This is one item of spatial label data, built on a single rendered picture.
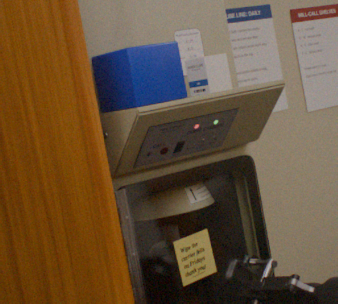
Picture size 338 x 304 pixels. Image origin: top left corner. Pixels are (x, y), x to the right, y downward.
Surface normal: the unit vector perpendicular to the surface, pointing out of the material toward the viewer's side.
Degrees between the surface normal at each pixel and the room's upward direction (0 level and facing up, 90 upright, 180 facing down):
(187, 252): 90
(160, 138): 135
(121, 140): 90
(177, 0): 90
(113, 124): 90
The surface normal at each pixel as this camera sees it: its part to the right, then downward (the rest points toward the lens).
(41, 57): -0.77, 0.18
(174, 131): 0.56, 0.65
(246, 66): 0.62, -0.07
